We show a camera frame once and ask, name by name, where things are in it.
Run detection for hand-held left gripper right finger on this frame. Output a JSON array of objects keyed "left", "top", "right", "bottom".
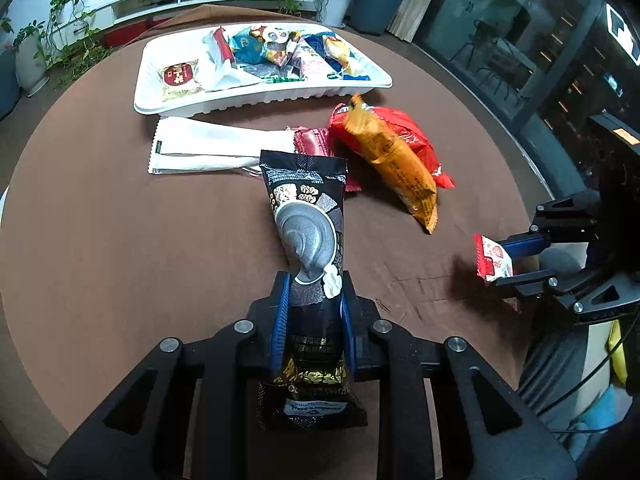
[{"left": 340, "top": 270, "right": 581, "bottom": 480}]

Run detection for large red snack packet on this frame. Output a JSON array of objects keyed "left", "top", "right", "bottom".
[{"left": 327, "top": 102, "right": 456, "bottom": 191}]

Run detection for person's right forearm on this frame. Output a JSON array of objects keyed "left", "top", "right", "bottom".
[{"left": 517, "top": 330, "right": 606, "bottom": 416}]

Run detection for yellow object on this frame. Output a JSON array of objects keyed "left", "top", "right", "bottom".
[{"left": 606, "top": 319, "right": 630, "bottom": 387}]

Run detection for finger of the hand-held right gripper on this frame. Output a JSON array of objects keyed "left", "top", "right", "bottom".
[
  {"left": 500, "top": 191, "right": 608, "bottom": 258},
  {"left": 486, "top": 260, "right": 640, "bottom": 329}
]

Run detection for pink cartoon snack packet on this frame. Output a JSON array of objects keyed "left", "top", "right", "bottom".
[{"left": 290, "top": 42, "right": 341, "bottom": 81}]

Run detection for red storage box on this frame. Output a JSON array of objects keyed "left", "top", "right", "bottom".
[{"left": 102, "top": 20, "right": 153, "bottom": 48}]

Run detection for blue panda snack packet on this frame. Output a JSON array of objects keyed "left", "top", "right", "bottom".
[{"left": 227, "top": 25, "right": 301, "bottom": 68}]

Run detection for beige curtain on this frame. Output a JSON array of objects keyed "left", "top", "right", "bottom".
[{"left": 390, "top": 0, "right": 451, "bottom": 43}]

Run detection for small red white snack packet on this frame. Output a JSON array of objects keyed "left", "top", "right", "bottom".
[{"left": 473, "top": 232, "right": 515, "bottom": 281}]

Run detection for glass sliding door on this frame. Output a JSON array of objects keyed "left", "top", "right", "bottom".
[{"left": 415, "top": 0, "right": 640, "bottom": 201}]

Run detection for small plant in white pot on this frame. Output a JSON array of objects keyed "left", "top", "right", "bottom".
[{"left": 12, "top": 20, "right": 51, "bottom": 97}]

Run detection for black snack packet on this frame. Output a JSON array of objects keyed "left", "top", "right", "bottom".
[{"left": 257, "top": 149, "right": 369, "bottom": 431}]

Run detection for blue yellow snack packet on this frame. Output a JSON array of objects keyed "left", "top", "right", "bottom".
[{"left": 305, "top": 32, "right": 373, "bottom": 81}]

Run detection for small brown red snack packet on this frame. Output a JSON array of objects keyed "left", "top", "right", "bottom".
[{"left": 161, "top": 58, "right": 207, "bottom": 102}]

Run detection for red striped snack packet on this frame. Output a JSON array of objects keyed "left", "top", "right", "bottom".
[{"left": 286, "top": 126, "right": 362, "bottom": 194}]

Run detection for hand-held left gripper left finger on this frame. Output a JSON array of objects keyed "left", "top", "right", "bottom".
[{"left": 47, "top": 270, "right": 293, "bottom": 480}]

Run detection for long white red-striped snack packet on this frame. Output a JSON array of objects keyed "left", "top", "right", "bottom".
[{"left": 202, "top": 27, "right": 273, "bottom": 92}]

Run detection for tall plant in dark pot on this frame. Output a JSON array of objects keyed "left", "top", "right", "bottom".
[{"left": 0, "top": 17, "right": 21, "bottom": 121}]

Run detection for trailing pothos plant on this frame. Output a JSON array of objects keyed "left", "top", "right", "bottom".
[{"left": 45, "top": 0, "right": 108, "bottom": 76}]

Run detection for white plastic tray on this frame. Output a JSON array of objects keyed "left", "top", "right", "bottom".
[{"left": 133, "top": 22, "right": 393, "bottom": 117}]

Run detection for green seed packet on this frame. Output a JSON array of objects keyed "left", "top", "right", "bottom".
[{"left": 260, "top": 62, "right": 306, "bottom": 84}]

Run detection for orange snack packet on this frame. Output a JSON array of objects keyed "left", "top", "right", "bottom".
[{"left": 340, "top": 92, "right": 441, "bottom": 235}]

